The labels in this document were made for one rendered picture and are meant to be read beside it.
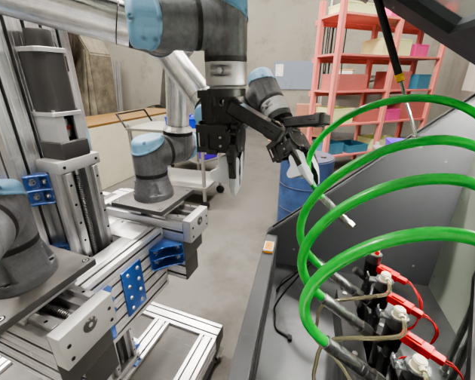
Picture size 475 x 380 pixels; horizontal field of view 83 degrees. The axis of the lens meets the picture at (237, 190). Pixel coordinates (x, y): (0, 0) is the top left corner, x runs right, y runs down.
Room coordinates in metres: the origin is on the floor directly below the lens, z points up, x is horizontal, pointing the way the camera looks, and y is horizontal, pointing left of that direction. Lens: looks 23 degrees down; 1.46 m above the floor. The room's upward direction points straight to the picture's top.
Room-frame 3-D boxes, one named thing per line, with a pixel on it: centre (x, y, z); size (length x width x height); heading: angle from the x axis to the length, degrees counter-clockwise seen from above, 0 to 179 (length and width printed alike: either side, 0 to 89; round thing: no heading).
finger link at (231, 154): (0.50, 0.01, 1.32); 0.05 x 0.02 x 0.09; 166
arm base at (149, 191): (0.96, 0.33, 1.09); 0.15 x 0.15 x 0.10
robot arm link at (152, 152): (0.96, 0.32, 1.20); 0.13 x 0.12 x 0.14; 142
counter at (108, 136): (4.52, 1.97, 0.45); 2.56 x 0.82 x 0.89; 159
